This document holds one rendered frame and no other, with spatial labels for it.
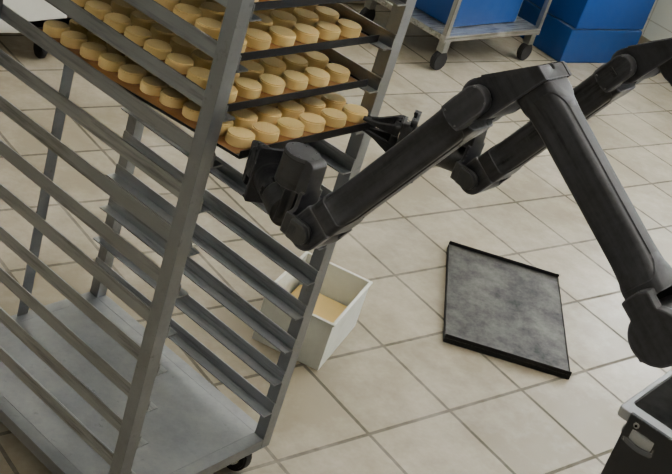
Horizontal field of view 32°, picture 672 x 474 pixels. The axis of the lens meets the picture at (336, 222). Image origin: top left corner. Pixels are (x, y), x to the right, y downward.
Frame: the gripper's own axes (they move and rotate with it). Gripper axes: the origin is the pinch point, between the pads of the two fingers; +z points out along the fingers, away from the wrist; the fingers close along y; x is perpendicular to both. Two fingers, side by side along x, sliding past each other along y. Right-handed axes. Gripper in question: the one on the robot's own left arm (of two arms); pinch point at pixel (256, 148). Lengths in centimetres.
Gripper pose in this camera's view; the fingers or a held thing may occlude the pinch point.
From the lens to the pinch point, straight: 198.2
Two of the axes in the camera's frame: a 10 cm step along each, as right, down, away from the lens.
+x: -9.1, -0.8, -4.1
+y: 2.9, -8.3, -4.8
